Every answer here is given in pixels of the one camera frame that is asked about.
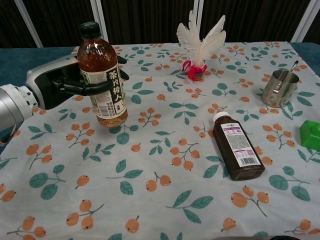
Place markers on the floral patterned tablecloth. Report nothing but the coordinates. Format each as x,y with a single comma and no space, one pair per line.
160,160

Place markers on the stainless steel measuring cup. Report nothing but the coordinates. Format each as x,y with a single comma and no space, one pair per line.
280,92

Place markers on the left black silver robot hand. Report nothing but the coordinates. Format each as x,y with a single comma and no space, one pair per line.
55,85

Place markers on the brown medicine bottle white cap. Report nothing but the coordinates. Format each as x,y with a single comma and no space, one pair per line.
236,147

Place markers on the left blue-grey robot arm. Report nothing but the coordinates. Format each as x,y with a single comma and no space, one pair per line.
12,105

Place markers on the brown tea bottle green cap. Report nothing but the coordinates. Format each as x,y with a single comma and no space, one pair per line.
100,60

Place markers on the white partition frame post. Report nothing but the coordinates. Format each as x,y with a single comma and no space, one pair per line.
100,20
301,20
198,15
30,22

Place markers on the white feather shuttlecock red base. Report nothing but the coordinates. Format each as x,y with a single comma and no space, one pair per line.
197,50

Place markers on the green plastic block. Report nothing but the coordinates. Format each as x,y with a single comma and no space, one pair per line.
311,136

